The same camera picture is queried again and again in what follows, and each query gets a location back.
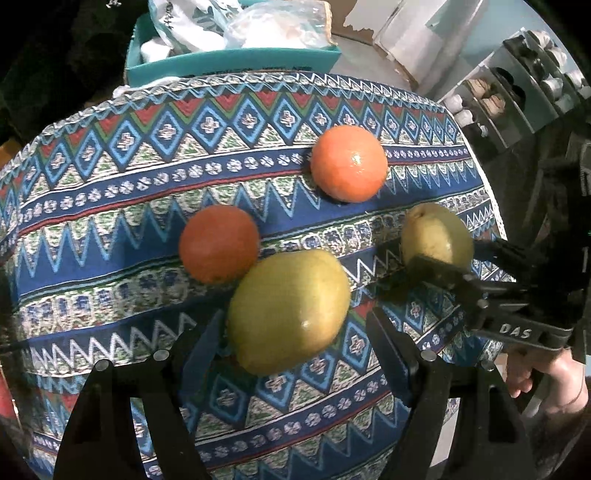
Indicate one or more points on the group of shoes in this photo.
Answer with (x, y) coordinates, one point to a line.
(531, 60)

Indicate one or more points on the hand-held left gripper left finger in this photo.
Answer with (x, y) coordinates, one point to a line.
(204, 344)

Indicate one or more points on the white shoe rack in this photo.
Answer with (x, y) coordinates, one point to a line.
(517, 92)

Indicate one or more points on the patterned blue tablecloth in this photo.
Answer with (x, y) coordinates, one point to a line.
(138, 184)

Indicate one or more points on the clear plastic bag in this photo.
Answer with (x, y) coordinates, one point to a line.
(281, 23)

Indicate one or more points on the large orange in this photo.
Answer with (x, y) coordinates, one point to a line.
(348, 164)

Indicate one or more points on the person's right forearm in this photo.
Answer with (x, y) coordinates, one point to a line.
(563, 443)

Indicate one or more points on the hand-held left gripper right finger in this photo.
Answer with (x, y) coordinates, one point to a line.
(387, 341)

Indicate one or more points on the medium orange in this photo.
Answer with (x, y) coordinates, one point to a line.
(219, 243)

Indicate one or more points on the large green mango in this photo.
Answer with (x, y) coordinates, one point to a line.
(288, 311)

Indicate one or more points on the green pear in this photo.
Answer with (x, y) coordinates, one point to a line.
(436, 237)

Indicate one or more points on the person's right hand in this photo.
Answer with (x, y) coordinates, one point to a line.
(558, 378)

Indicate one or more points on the flat cardboard sheet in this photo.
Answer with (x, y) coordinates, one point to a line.
(369, 50)

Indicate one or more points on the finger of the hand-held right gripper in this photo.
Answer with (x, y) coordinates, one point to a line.
(508, 256)
(443, 274)

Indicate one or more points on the teal plastic basket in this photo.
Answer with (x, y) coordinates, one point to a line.
(231, 62)

